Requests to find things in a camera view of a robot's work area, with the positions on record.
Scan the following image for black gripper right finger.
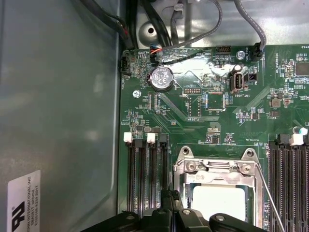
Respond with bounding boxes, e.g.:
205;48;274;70
172;190;264;232

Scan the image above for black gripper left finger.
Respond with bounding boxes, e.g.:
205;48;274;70
79;190;175;232

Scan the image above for silver CPU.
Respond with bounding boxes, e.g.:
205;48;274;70
184;182;254;224

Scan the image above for metal wire locking lever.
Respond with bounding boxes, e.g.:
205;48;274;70
254;162;287;232

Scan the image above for CPU socket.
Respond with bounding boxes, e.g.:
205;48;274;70
172;145;268;228

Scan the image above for RAM slot white clips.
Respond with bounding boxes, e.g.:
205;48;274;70
289;134;302;232
123;131;136;215
146;132;158;211

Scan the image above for green motherboard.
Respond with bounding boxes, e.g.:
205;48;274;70
117;43;309;232

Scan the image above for white printed sticker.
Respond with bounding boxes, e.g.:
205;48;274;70
7;170;42;232

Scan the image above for silver coin cell battery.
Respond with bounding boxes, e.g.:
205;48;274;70
147;65;175;92

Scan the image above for internal USB port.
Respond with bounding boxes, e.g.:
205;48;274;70
230;72;246;94

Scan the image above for black PC case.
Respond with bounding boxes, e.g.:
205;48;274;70
0;0;309;232

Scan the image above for black cable bundle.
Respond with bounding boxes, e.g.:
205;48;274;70
143;0;173;48

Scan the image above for thin grey wire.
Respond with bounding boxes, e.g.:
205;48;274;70
169;0;223;49

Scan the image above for black fan cable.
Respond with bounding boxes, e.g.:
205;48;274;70
72;0;136;51

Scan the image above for grey ribbon wire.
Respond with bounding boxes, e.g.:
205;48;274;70
233;0;267;48

